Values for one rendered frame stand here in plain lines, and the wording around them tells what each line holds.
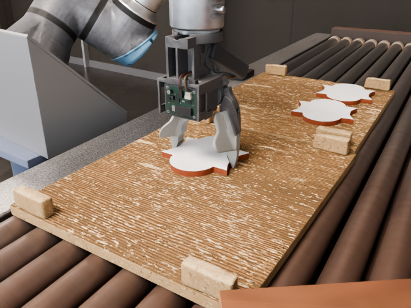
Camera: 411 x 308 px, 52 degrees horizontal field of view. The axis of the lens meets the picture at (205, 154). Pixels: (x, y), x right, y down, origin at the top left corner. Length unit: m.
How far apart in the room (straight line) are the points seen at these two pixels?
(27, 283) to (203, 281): 0.20
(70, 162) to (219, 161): 0.26
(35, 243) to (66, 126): 0.37
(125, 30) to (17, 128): 0.32
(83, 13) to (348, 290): 0.84
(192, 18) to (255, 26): 3.33
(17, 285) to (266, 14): 3.51
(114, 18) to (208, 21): 0.47
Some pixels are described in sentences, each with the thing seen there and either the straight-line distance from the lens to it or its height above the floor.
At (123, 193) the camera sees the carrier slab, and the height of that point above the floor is 0.94.
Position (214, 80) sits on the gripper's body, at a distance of 0.60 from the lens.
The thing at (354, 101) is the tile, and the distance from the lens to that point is 0.99.
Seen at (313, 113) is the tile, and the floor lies 0.95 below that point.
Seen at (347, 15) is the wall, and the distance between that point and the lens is 3.58.
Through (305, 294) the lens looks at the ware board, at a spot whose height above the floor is 1.04.
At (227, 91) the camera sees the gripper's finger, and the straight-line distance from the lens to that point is 0.62.
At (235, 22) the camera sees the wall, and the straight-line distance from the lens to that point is 3.99.
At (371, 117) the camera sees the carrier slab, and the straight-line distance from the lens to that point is 0.93.
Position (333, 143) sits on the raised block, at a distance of 0.73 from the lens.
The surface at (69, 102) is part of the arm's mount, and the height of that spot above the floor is 0.97.
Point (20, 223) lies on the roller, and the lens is 0.62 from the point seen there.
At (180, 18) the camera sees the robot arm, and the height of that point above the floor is 1.16.
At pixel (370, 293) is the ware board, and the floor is 1.04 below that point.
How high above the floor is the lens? 1.24
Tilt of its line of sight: 25 degrees down
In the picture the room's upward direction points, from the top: straight up
